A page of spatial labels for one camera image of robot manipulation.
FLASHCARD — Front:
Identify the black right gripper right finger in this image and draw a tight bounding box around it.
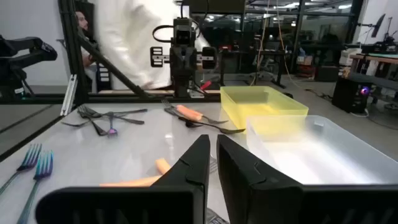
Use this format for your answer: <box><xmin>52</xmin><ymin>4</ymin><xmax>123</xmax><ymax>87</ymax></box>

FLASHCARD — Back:
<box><xmin>216</xmin><ymin>134</ymin><xmax>398</xmax><ymax>224</ymax></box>

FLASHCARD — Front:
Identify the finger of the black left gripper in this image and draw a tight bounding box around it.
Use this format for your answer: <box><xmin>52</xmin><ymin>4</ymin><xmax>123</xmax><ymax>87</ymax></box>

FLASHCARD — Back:
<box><xmin>170</xmin><ymin>49</ymin><xmax>184</xmax><ymax>77</ymax></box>
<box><xmin>183</xmin><ymin>49</ymin><xmax>197</xmax><ymax>77</ymax></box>

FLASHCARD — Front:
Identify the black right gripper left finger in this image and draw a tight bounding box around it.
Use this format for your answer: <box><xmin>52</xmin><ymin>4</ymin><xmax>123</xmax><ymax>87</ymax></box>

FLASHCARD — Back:
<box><xmin>35</xmin><ymin>134</ymin><xmax>211</xmax><ymax>224</ymax></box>

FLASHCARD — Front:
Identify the iridescent fork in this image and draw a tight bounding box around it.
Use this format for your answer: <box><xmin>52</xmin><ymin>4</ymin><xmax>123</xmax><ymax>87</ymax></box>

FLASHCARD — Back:
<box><xmin>0</xmin><ymin>142</ymin><xmax>43</xmax><ymax>196</ymax></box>
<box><xmin>106</xmin><ymin>112</ymin><xmax>119</xmax><ymax>137</ymax></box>
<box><xmin>17</xmin><ymin>150</ymin><xmax>55</xmax><ymax>224</ymax></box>

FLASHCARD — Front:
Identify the black desk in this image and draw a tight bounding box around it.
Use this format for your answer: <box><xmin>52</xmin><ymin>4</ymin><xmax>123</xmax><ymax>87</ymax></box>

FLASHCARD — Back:
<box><xmin>217</xmin><ymin>48</ymin><xmax>289</xmax><ymax>90</ymax></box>

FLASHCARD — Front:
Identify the person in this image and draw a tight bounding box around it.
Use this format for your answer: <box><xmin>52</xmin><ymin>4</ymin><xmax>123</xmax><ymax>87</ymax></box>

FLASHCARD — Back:
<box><xmin>90</xmin><ymin>0</ymin><xmax>212</xmax><ymax>91</ymax></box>
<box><xmin>75</xmin><ymin>10</ymin><xmax>96</xmax><ymax>68</ymax></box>

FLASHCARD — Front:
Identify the yellow plastic bin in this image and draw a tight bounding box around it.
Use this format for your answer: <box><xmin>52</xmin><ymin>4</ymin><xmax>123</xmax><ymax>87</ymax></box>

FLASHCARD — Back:
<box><xmin>220</xmin><ymin>85</ymin><xmax>310</xmax><ymax>135</ymax></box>

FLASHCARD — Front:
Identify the black drawer cabinet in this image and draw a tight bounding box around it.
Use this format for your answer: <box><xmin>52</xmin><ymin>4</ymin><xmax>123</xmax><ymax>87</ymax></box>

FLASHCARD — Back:
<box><xmin>95</xmin><ymin>63</ymin><xmax>112</xmax><ymax>91</ymax></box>

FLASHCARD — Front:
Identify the clear plastic bin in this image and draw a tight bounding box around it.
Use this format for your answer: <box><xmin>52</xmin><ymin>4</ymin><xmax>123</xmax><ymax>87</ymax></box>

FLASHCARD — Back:
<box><xmin>245</xmin><ymin>114</ymin><xmax>398</xmax><ymax>187</ymax></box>

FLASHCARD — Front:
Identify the black computer tower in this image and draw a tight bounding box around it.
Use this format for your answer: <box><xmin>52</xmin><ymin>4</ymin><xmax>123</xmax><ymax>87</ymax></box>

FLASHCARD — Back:
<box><xmin>331</xmin><ymin>77</ymin><xmax>371</xmax><ymax>114</ymax></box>

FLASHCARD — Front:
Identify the white box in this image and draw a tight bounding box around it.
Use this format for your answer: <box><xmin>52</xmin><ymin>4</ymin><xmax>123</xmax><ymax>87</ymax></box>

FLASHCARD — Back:
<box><xmin>338</xmin><ymin>48</ymin><xmax>361</xmax><ymax>66</ymax></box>

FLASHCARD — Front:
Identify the wooden workbench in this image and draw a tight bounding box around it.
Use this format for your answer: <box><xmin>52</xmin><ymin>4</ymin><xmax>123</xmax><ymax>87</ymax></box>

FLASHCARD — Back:
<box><xmin>349</xmin><ymin>52</ymin><xmax>398</xmax><ymax>94</ymax></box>

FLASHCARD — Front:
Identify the black lamp on stand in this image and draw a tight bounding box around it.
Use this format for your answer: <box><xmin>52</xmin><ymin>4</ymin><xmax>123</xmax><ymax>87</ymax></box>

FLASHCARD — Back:
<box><xmin>357</xmin><ymin>13</ymin><xmax>387</xmax><ymax>40</ymax></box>

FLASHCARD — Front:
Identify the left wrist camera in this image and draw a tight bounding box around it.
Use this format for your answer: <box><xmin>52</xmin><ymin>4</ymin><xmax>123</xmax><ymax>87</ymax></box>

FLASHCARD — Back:
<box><xmin>172</xmin><ymin>17</ymin><xmax>197</xmax><ymax>47</ymax></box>

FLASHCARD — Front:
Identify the black cable loop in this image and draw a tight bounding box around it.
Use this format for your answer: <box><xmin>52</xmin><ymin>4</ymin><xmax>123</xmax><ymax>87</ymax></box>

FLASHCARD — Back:
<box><xmin>152</xmin><ymin>24</ymin><xmax>175</xmax><ymax>44</ymax></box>

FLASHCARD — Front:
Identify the black diagonal frame brace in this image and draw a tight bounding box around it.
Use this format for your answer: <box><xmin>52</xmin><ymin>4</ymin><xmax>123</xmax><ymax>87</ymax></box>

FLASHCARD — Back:
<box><xmin>77</xmin><ymin>30</ymin><xmax>153</xmax><ymax>99</ymax></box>

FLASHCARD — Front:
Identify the black frame post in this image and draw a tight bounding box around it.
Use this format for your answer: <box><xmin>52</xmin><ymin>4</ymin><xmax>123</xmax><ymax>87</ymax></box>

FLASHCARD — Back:
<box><xmin>58</xmin><ymin>0</ymin><xmax>91</xmax><ymax>105</ymax></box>

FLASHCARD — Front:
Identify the silver aluminium rail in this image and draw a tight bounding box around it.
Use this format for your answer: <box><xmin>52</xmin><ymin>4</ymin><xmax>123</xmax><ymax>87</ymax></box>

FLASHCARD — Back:
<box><xmin>60</xmin><ymin>73</ymin><xmax>78</xmax><ymax>116</ymax></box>

